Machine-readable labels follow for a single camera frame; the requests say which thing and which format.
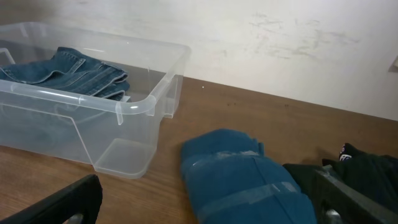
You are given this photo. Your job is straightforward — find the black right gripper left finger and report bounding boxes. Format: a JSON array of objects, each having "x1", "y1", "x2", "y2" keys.
[{"x1": 1, "y1": 174, "x2": 103, "y2": 224}]

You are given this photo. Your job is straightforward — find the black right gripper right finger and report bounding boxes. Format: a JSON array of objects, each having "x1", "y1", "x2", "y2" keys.
[{"x1": 312, "y1": 170, "x2": 397, "y2": 224}]

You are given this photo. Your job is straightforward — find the clear plastic storage bin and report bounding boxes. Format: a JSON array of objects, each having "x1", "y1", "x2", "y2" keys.
[{"x1": 1, "y1": 22, "x2": 191, "y2": 179}]

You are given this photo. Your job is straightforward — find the teal towel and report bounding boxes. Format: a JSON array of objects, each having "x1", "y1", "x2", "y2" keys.
[{"x1": 180, "y1": 129, "x2": 317, "y2": 224}]

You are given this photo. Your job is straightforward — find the dark blue jeans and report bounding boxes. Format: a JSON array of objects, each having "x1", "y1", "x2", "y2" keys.
[{"x1": 1, "y1": 47, "x2": 130, "y2": 101}]

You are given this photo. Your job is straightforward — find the black folded garment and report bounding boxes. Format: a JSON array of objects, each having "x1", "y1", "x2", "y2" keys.
[{"x1": 283, "y1": 142, "x2": 397, "y2": 213}]

